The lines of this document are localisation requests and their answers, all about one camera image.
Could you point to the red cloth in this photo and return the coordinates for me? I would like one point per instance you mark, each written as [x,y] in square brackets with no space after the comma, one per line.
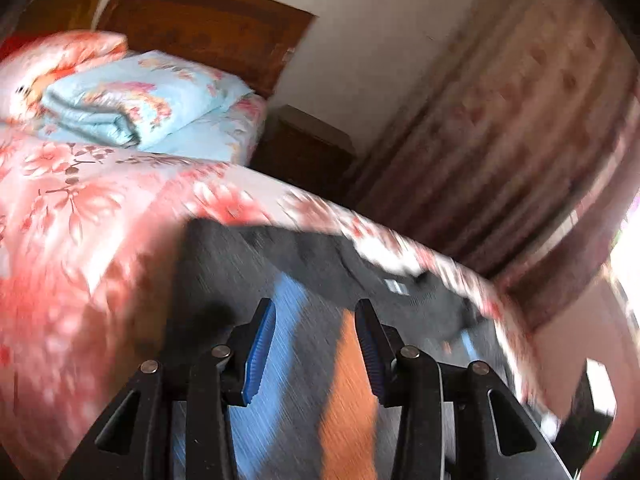
[12,45]

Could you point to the dark object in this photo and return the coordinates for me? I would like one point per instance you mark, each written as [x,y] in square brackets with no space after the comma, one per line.
[592,410]

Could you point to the dark wooden nightstand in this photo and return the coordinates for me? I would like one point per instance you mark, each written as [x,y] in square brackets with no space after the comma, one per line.
[305,155]

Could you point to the dark wooden headboard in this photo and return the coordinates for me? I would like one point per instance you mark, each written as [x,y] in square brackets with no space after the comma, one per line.
[210,25]

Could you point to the pink floral pillow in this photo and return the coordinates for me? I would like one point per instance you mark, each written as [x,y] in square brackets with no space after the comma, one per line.
[55,60]

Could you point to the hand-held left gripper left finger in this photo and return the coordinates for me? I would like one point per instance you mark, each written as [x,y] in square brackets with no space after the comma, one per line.
[260,350]

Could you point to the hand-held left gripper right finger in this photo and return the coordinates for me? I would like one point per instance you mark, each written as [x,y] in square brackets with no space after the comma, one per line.
[370,350]

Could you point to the brown patterned curtain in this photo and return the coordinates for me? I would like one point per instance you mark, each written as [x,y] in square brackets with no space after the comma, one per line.
[500,110]

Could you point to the pink floral bed sheet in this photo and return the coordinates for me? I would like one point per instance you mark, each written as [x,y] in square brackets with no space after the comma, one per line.
[75,260]

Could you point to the dark grey striped garment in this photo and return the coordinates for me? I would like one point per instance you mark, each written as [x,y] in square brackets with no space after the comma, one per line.
[310,260]

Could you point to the brown wooden cabinet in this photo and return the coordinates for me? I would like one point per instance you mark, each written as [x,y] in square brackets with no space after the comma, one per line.
[65,5]

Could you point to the light blue floral folded quilt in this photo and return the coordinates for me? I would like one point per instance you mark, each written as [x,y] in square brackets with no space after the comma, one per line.
[125,95]

